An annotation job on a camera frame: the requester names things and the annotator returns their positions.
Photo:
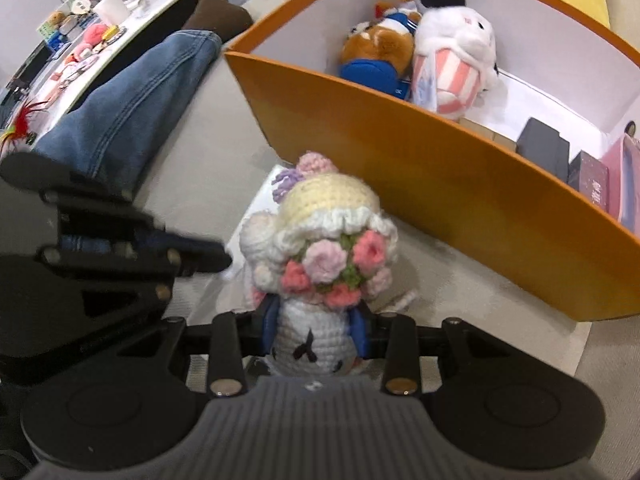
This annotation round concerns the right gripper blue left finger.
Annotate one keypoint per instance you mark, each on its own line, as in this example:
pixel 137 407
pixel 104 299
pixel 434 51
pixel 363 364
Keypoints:
pixel 270 308

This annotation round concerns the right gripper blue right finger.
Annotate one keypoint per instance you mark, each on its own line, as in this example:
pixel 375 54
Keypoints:
pixel 359 332

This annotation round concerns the crochet flower doll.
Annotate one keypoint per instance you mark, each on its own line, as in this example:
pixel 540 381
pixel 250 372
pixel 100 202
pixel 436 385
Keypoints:
pixel 326 249

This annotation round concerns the dark grey box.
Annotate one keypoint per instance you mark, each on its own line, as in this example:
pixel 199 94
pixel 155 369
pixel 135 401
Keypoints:
pixel 543 146

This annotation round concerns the brown dog plush toy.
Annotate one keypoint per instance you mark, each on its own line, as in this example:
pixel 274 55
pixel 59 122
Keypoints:
pixel 378 54

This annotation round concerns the white striped plush toy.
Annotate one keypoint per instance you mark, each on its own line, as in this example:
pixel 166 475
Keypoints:
pixel 454 58

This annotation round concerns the person leg in jeans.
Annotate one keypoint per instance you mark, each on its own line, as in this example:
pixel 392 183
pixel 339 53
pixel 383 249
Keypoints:
pixel 115 135

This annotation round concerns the red feather toy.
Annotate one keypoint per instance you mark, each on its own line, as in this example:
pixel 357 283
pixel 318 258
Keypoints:
pixel 19 130

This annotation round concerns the orange storage box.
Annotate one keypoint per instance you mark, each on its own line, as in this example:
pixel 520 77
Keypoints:
pixel 448 181

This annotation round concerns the brown cardboard box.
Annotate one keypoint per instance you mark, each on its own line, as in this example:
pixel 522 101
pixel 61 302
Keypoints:
pixel 488 134

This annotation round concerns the white marble coffee table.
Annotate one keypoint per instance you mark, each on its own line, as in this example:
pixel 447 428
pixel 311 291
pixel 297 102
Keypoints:
pixel 59 87

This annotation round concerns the pink plush toy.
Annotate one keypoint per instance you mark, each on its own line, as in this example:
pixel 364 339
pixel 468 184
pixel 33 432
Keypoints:
pixel 92 36

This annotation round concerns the white paper roll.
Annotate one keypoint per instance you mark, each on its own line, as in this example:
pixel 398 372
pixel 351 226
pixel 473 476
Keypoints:
pixel 112 12

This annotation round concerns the brown sock foot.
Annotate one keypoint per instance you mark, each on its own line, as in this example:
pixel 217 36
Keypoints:
pixel 223 18

